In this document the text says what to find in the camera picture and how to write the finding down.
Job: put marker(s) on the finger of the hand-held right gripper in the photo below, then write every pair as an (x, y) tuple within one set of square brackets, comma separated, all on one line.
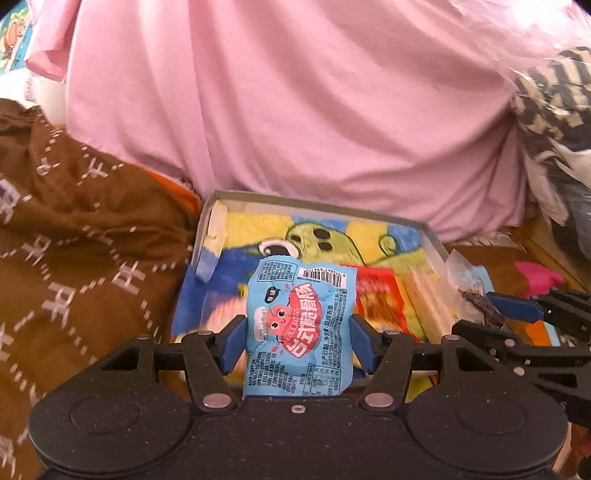
[(515, 307), (489, 339)]

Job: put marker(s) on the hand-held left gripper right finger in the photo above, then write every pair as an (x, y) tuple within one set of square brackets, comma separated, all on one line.
[(364, 342)]

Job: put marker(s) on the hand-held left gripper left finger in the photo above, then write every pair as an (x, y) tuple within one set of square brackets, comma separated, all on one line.
[(233, 342)]

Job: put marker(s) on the clear packet with dark snack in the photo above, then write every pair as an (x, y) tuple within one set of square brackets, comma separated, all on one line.
[(475, 295)]

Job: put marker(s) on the light blue snack packet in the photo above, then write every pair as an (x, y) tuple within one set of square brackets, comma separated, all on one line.
[(295, 323)]

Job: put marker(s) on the grey cartoon print box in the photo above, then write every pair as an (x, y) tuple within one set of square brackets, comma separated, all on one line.
[(240, 258)]

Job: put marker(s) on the red snack packet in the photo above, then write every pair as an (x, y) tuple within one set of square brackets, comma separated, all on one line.
[(383, 300)]

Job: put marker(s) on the striped cloth in plastic bag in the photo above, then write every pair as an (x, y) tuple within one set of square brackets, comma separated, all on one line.
[(554, 97)]

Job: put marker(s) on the pink cloth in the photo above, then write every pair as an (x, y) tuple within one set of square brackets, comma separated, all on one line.
[(300, 92)]

